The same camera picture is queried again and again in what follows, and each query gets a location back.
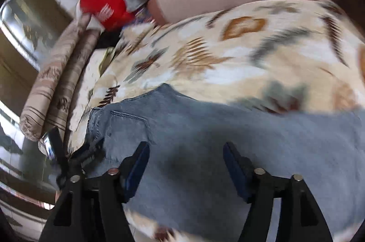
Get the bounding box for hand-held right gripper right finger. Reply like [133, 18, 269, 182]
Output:
[223, 142, 333, 242]

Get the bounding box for colourful printed packet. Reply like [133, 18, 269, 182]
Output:
[134, 7, 156, 25]

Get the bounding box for leaf printed blanket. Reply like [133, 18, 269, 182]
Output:
[67, 0, 365, 242]

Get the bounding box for dark cloth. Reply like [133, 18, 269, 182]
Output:
[95, 28, 126, 52]

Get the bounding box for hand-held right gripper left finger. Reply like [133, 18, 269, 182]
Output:
[38, 142, 150, 242]

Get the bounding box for white cloth with green trim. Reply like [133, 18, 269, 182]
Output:
[67, 47, 117, 143]

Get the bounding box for light striped folded quilt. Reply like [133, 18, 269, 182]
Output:
[19, 14, 92, 143]

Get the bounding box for blue denim pants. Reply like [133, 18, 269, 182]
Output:
[84, 83, 365, 231]

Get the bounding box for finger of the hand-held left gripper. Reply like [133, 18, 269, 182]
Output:
[42, 127, 69, 172]

